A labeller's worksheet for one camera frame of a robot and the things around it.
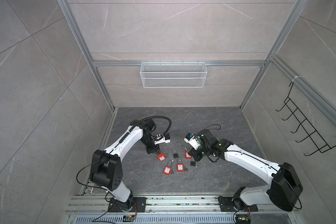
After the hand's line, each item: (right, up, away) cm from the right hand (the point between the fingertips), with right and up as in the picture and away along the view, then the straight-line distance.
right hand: (189, 151), depth 82 cm
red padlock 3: (-13, -11, +2) cm, 17 cm away
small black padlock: (-8, -5, +10) cm, 14 cm away
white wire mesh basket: (-9, +52, +18) cm, 56 cm away
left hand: (-19, +2, +1) cm, 19 cm away
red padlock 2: (0, -5, +8) cm, 9 cm away
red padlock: (-17, -3, -1) cm, 17 cm away
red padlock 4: (-5, -10, +4) cm, 12 cm away
